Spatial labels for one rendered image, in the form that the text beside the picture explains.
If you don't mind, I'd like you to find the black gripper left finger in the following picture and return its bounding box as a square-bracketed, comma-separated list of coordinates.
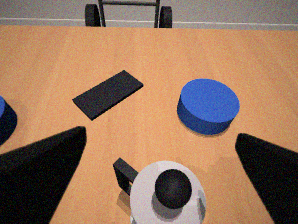
[0, 126, 87, 224]

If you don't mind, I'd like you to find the blue short cylinder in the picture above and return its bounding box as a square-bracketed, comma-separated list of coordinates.
[0, 96, 17, 145]
[177, 78, 240, 135]

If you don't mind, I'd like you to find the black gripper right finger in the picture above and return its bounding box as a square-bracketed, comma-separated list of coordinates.
[235, 133, 298, 224]

